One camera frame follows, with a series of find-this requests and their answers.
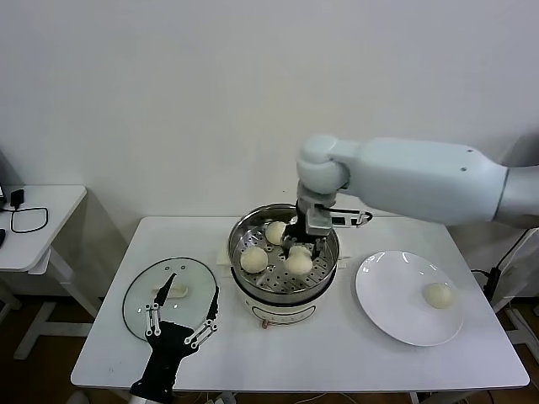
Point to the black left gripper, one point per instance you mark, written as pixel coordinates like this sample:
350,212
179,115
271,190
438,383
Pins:
168,345

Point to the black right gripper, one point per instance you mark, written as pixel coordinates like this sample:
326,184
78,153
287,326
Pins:
300,229

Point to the white steamed baozi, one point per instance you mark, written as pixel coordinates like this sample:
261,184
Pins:
274,233
299,263
439,295
254,259

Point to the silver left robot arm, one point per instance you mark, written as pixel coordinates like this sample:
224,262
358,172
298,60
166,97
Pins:
149,396

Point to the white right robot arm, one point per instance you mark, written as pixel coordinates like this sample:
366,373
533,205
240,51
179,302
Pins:
400,177

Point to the stainless steel steamer basket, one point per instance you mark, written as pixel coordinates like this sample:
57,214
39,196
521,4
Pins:
324,269

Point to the white electric cooking pot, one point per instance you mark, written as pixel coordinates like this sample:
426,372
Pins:
278,313

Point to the round white plate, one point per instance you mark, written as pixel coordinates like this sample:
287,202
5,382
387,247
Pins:
387,294

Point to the white side table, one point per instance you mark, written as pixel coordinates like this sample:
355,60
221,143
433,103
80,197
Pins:
50,219

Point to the black power adapter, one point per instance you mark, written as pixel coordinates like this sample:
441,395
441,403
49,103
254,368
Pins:
17,199

